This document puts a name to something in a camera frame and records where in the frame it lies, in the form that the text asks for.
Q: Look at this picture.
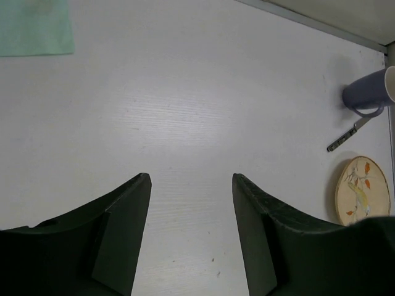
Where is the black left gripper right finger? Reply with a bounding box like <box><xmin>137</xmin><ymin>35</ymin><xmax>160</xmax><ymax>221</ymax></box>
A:
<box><xmin>232</xmin><ymin>173</ymin><xmax>394</xmax><ymax>295</ymax></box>

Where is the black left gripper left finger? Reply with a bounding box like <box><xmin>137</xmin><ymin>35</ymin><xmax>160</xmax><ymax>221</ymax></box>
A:
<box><xmin>1</xmin><ymin>173</ymin><xmax>152</xmax><ymax>295</ymax></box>

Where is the cream bird pattern plate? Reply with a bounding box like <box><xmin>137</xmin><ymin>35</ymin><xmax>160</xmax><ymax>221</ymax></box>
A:
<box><xmin>335</xmin><ymin>156</ymin><xmax>391</xmax><ymax>226</ymax></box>

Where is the steel knife patterned handle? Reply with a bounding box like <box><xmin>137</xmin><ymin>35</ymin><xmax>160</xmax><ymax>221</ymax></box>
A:
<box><xmin>326</xmin><ymin>117</ymin><xmax>371</xmax><ymax>152</ymax></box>

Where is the green cartoon print placemat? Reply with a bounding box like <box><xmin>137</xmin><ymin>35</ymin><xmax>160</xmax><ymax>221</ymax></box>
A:
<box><xmin>1</xmin><ymin>1</ymin><xmax>75</xmax><ymax>57</ymax></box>

